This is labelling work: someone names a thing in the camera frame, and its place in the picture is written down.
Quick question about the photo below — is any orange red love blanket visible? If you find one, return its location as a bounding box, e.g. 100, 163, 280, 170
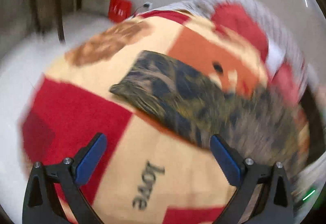
20, 9, 312, 224

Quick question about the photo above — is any dark floral patterned garment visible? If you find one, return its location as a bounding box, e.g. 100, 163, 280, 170
110, 50, 308, 177

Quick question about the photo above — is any floral padded headboard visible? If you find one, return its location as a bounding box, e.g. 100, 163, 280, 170
157, 0, 310, 92

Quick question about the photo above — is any left red heart pillow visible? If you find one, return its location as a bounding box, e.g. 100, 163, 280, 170
210, 3, 269, 62

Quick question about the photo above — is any white square pillow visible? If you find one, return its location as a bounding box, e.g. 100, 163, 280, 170
265, 39, 285, 79

